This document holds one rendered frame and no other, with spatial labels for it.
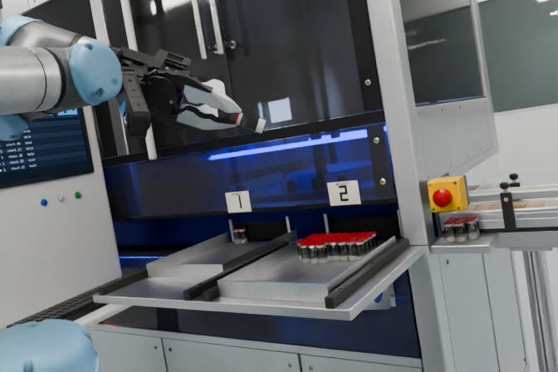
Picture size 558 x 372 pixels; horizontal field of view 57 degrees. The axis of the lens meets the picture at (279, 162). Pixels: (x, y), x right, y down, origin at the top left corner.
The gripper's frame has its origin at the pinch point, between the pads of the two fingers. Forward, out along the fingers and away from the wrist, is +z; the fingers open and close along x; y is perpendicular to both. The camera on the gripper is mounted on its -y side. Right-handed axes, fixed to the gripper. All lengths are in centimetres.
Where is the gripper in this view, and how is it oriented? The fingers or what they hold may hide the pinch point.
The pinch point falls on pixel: (230, 117)
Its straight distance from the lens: 78.9
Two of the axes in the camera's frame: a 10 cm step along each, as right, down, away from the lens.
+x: -3.0, 7.4, 6.0
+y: 1.0, -6.0, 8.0
